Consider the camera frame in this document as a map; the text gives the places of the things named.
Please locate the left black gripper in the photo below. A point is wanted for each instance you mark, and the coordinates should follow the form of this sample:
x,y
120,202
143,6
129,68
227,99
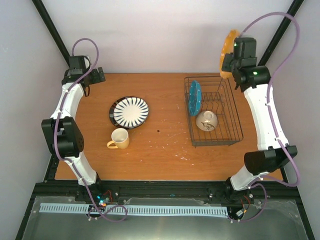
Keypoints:
x,y
96,79

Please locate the right controller board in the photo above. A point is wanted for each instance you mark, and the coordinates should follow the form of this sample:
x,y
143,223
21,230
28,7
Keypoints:
x,y
245,203

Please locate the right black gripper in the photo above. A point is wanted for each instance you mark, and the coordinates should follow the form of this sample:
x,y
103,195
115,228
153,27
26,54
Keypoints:
x,y
225,66

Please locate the black wire dish rack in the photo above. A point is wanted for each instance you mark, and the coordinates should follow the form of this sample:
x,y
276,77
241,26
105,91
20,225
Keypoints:
x,y
218,98

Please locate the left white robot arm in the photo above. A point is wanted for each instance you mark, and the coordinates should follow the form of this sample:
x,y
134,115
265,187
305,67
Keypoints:
x,y
62,134

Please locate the white blue striped plate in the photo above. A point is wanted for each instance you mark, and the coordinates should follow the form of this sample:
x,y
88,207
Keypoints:
x,y
131,112

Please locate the left controller board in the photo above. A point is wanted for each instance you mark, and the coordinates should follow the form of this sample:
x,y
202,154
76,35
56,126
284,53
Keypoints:
x,y
105,199

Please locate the white ceramic bowl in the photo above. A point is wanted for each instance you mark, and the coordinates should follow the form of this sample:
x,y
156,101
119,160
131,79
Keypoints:
x,y
207,121

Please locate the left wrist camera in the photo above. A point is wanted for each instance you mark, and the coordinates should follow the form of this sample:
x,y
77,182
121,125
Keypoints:
x,y
87,61

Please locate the yellow plate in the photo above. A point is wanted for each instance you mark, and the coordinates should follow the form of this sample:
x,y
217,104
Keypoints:
x,y
227,48

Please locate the yellow mug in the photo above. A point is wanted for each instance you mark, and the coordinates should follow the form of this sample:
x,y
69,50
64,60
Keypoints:
x,y
119,139

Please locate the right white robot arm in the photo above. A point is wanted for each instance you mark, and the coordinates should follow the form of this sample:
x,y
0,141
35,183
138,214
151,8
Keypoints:
x,y
273,148

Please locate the black rimmed striped plate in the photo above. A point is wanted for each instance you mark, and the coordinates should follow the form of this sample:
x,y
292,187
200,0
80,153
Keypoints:
x,y
112,117

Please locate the controller board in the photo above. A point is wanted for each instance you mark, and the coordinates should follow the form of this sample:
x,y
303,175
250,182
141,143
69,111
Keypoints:
x,y
105,199
245,203

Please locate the black aluminium frame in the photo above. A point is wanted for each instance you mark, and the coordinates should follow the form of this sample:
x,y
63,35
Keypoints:
x,y
198,190

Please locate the teal polka dot plate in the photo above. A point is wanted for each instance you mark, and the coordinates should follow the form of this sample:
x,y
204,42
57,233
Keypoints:
x,y
195,98

